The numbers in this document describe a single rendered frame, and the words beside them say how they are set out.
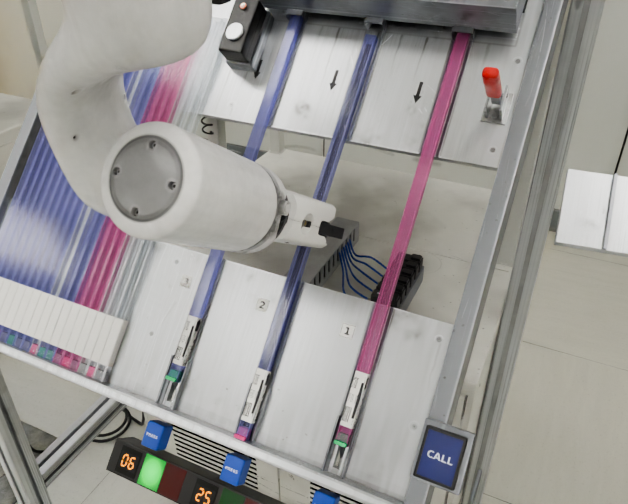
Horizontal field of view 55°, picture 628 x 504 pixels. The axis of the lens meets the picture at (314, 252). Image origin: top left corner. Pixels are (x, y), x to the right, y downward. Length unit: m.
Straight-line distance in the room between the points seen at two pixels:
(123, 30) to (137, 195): 0.12
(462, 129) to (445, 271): 0.49
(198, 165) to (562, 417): 1.53
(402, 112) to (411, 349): 0.28
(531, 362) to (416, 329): 1.31
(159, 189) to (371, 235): 0.87
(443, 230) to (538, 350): 0.81
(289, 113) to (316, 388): 0.34
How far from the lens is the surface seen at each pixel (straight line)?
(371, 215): 1.33
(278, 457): 0.68
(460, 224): 1.32
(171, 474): 0.78
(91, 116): 0.49
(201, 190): 0.42
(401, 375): 0.67
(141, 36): 0.38
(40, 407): 1.88
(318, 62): 0.81
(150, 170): 0.43
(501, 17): 0.74
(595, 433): 1.82
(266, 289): 0.72
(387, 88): 0.76
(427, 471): 0.62
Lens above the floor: 1.27
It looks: 33 degrees down
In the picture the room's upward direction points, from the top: straight up
